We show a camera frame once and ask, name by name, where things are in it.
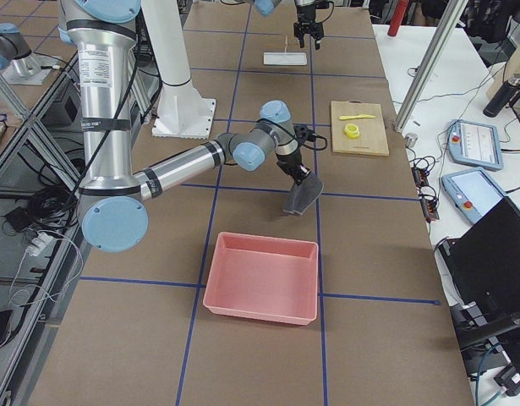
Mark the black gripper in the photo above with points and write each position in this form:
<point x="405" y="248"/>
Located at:
<point x="291" y="161"/>
<point x="305" y="15"/>

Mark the teach pendant tablet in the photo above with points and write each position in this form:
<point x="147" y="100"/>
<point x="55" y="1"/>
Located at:
<point x="474" y="144"/>
<point x="473" y="192"/>

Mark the yellow plastic knife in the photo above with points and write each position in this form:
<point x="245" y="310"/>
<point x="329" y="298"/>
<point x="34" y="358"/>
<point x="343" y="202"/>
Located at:
<point x="356" y="116"/>

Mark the black laptop monitor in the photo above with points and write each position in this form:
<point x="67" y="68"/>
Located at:
<point x="485" y="262"/>

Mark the aluminium frame post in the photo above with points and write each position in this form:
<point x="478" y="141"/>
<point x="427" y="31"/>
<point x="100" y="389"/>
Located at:
<point x="443" y="31"/>

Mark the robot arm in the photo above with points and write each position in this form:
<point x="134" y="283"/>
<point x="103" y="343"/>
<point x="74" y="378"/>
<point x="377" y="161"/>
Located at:
<point x="305" y="9"/>
<point x="111" y="207"/>

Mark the black water bottle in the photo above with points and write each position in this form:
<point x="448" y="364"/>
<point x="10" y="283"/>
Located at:
<point x="500" y="99"/>

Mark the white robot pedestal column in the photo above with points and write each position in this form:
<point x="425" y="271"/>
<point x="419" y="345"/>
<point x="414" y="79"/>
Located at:
<point x="165" y="31"/>

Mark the white towel rack tray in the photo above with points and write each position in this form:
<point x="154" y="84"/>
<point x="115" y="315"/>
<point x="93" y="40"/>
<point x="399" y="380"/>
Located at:
<point x="284" y="59"/>

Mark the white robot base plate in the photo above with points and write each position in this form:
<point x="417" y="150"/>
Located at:
<point x="184" y="119"/>

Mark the bamboo cutting board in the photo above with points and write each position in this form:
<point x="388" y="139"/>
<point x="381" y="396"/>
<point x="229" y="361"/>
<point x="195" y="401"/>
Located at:
<point x="372" y="140"/>

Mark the near teach pendant tablet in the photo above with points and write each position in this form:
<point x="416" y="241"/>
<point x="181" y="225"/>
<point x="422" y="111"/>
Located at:
<point x="473" y="192"/>

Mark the dark grey towel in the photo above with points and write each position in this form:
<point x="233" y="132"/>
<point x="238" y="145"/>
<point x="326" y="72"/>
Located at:
<point x="302" y="196"/>

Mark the red cylinder bottle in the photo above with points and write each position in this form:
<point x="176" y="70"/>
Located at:
<point x="397" y="17"/>

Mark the pink plastic bin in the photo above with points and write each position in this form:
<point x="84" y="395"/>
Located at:
<point x="263" y="278"/>

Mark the yellow lemon slices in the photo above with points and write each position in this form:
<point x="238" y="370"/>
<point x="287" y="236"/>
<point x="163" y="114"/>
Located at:
<point x="352" y="131"/>

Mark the far teach pendant tablet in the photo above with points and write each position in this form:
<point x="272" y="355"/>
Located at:
<point x="474" y="144"/>

